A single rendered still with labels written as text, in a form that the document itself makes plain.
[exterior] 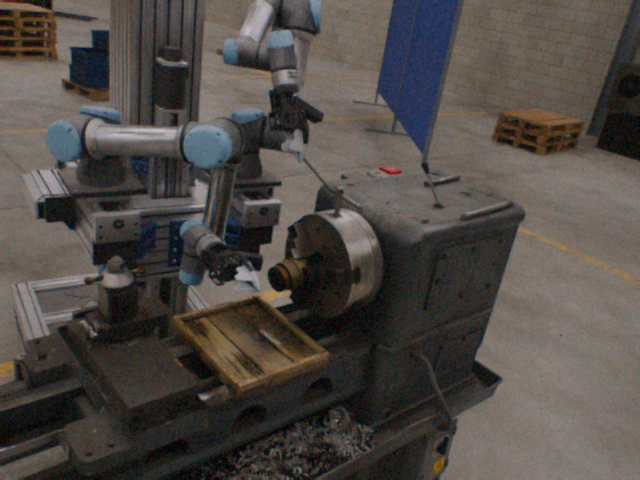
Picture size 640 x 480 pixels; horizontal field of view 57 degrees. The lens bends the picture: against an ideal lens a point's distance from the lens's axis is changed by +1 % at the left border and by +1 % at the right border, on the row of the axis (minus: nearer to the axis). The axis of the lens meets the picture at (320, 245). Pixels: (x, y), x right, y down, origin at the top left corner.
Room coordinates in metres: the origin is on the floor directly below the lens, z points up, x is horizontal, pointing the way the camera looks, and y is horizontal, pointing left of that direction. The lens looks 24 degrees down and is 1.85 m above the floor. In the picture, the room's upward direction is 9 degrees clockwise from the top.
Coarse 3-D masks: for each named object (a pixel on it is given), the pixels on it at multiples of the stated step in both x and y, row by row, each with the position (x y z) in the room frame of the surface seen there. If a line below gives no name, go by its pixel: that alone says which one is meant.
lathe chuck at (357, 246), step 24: (312, 216) 1.58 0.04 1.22; (288, 240) 1.65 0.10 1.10; (312, 240) 1.57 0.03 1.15; (336, 240) 1.50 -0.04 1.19; (360, 240) 1.51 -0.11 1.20; (336, 264) 1.49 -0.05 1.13; (360, 264) 1.47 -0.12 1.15; (336, 288) 1.48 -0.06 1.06; (360, 288) 1.46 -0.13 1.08; (312, 312) 1.53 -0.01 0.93; (336, 312) 1.46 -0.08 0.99
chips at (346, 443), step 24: (336, 408) 1.52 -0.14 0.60; (288, 432) 1.42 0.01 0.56; (312, 432) 1.42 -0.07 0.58; (336, 432) 1.39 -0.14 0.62; (360, 432) 1.47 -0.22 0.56; (240, 456) 1.30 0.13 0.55; (264, 456) 1.32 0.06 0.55; (288, 456) 1.33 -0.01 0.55; (312, 456) 1.31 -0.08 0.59; (336, 456) 1.33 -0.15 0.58
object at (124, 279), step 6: (126, 270) 1.22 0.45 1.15; (108, 276) 1.19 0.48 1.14; (114, 276) 1.19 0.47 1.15; (120, 276) 1.20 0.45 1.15; (126, 276) 1.21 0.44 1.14; (132, 276) 1.23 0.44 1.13; (102, 282) 1.18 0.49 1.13; (108, 282) 1.18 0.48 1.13; (114, 282) 1.18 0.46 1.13; (120, 282) 1.19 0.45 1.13; (126, 282) 1.20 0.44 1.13; (132, 282) 1.22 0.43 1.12
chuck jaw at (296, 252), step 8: (296, 224) 1.59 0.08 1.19; (304, 224) 1.60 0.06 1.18; (296, 232) 1.57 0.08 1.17; (304, 232) 1.58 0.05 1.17; (296, 240) 1.55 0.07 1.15; (304, 240) 1.56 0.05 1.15; (296, 248) 1.53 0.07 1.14; (304, 248) 1.54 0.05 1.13; (312, 248) 1.56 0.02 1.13; (288, 256) 1.52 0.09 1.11; (296, 256) 1.51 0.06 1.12; (304, 256) 1.53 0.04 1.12; (312, 256) 1.56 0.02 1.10
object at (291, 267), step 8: (280, 264) 1.47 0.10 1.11; (288, 264) 1.46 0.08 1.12; (296, 264) 1.47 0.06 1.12; (272, 272) 1.46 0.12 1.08; (280, 272) 1.43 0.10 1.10; (288, 272) 1.44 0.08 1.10; (296, 272) 1.45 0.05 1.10; (272, 280) 1.46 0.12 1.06; (280, 280) 1.42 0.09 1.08; (288, 280) 1.43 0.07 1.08; (296, 280) 1.44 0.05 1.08; (280, 288) 1.43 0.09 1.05; (288, 288) 1.45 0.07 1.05
